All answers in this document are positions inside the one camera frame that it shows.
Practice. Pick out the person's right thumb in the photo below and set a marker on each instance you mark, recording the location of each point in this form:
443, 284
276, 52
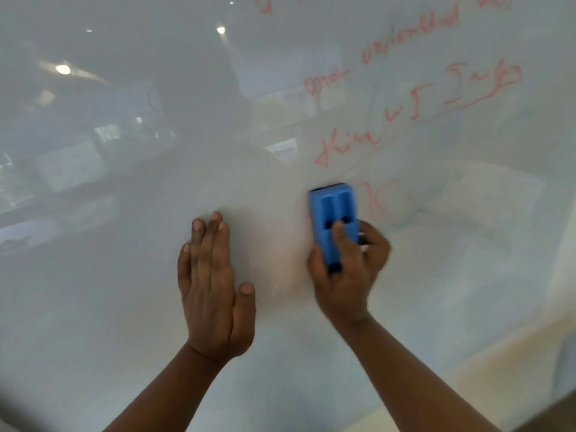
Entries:
316, 267

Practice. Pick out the person's right hand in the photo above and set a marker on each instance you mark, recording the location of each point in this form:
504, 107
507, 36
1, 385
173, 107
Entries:
348, 287

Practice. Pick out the person's left thumb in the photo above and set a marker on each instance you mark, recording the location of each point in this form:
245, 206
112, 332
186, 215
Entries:
245, 310

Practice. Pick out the person's left forearm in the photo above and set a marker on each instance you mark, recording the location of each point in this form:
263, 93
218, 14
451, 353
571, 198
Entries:
171, 391

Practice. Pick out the white whiteboard with red writing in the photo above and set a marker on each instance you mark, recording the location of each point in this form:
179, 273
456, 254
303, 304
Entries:
135, 175

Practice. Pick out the person's right forearm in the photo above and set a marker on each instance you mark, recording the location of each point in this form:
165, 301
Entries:
405, 382

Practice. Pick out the person's left middle finger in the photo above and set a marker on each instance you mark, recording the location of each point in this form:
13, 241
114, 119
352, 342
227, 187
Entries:
214, 247

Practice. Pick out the person's left hand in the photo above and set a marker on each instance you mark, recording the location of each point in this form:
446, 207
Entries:
211, 310

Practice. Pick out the person's left little finger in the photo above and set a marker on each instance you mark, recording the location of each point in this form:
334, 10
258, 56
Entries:
184, 269

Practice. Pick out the blue whiteboard eraser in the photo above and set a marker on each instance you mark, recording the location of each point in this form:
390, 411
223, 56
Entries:
330, 206

